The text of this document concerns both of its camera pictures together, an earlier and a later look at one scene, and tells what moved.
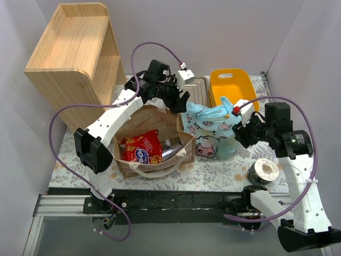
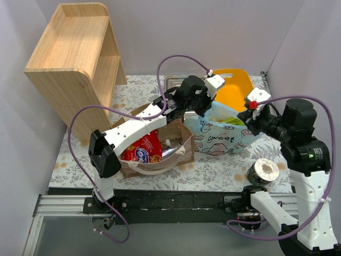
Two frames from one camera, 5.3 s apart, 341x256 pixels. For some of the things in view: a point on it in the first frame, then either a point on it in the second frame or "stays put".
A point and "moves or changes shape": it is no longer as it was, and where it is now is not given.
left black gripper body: (174, 96) → (203, 102)
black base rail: (167, 207) stays put
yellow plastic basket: (234, 84) stays put
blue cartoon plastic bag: (212, 127) moves or changes shape
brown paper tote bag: (169, 126) stays put
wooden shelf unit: (76, 62) stays put
